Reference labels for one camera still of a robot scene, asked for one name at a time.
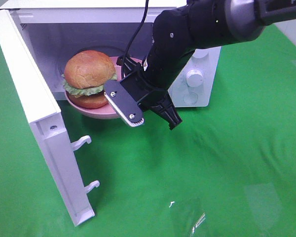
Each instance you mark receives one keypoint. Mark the green table cloth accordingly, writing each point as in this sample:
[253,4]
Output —
[246,136]

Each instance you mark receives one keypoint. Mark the clear tape patch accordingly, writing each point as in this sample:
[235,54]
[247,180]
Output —
[264,204]
[188,218]

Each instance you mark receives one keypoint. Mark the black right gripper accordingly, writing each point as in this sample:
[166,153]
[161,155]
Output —
[154,81]

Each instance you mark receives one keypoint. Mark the white microwave door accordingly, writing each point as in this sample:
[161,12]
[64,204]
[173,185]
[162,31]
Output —
[45,120]

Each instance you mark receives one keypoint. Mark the lower white microwave knob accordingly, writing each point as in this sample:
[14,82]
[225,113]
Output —
[194,78]

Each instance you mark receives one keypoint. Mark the burger with lettuce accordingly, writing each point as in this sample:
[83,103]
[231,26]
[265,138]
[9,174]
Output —
[84,77]

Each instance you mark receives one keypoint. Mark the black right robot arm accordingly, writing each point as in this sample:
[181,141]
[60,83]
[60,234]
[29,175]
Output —
[177,33]

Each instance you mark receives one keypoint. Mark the pink plate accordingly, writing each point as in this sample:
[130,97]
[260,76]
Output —
[104,112]

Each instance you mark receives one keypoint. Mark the round microwave door button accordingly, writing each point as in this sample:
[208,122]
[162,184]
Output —
[190,98]

